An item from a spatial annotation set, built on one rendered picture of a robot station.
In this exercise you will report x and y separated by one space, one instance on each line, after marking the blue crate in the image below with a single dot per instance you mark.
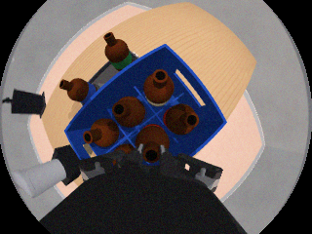
129 83

